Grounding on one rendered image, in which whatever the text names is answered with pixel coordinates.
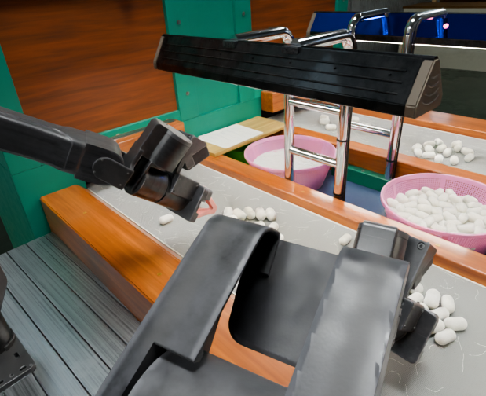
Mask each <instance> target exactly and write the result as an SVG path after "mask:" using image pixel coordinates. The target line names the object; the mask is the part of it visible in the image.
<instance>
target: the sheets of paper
mask: <svg viewBox="0 0 486 396"><path fill-rule="evenodd" d="M262 133H263V132H261V131H258V130H253V129H251V128H248V127H245V126H241V125H239V124H235V125H231V126H228V127H226V128H223V129H220V130H216V131H214V132H211V133H208V134H204V135H201V136H199V139H200V140H202V141H206V142H208V143H211V144H213V145H217V146H220V147H222V148H225V149H226V148H230V147H232V146H233V145H236V144H239V143H240V142H242V141H245V140H247V139H250V138H252V137H255V136H257V135H259V134H262Z"/></svg>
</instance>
